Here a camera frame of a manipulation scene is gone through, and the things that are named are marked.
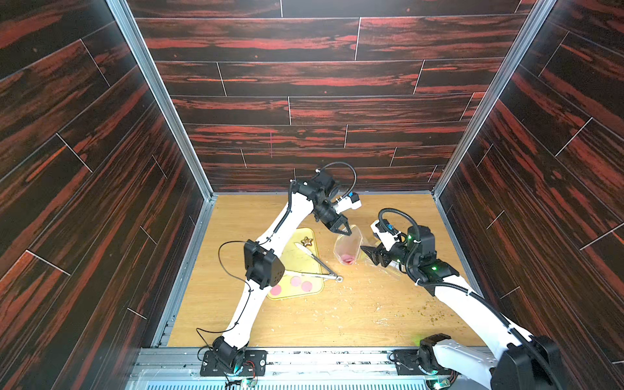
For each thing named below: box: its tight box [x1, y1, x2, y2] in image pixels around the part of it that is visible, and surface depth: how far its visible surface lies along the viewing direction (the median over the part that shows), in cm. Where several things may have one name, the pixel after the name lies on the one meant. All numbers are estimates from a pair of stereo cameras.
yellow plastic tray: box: [267, 228, 325, 300], surface depth 95 cm
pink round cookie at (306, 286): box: [301, 280, 313, 293], surface depth 93 cm
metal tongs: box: [284, 242, 344, 283], surface depth 93 cm
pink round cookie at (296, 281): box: [290, 276, 302, 287], surface depth 95 cm
